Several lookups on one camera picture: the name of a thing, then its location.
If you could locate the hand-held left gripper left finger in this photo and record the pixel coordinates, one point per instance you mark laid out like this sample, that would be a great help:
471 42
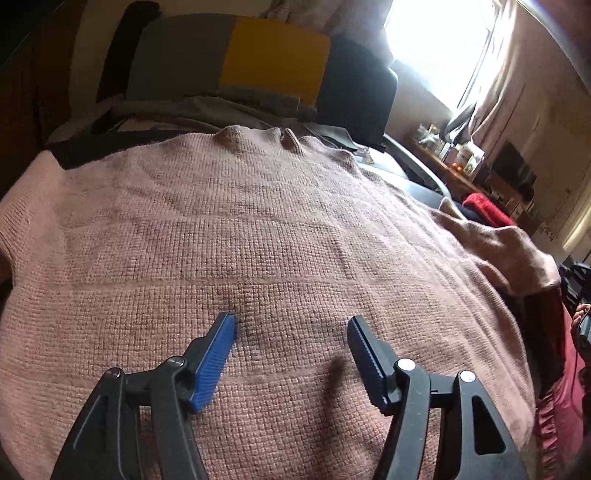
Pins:
213 360

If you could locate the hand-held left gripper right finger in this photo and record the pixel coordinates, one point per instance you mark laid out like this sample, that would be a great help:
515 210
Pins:
369 364

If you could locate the pink knit sweater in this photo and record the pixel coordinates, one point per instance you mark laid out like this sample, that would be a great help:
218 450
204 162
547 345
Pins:
286 240

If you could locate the person's right hand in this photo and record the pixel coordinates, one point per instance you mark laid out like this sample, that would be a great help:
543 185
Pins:
577 318

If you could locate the red cloth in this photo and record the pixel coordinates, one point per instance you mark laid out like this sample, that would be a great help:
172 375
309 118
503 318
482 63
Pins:
487 208

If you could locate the dark red ruffled bed sheet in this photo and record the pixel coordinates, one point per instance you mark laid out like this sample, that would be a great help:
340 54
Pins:
565 406

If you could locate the black monitor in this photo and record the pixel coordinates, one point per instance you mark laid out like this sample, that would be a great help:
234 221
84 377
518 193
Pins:
512 164

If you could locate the wooden side table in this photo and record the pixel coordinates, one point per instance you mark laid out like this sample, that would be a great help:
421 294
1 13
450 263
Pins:
443 168

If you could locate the pale curtain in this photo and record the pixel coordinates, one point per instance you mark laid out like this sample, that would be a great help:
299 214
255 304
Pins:
503 78

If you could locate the black cloth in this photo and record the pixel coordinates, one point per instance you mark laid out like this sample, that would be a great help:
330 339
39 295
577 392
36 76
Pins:
101 147

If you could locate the grey cloth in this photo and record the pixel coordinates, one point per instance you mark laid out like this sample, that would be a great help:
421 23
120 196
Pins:
184 108

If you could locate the window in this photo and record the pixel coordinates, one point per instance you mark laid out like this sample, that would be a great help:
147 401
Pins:
438 41

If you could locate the dark grey bed frame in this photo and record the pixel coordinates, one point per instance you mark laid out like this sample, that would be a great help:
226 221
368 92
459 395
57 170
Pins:
411 166

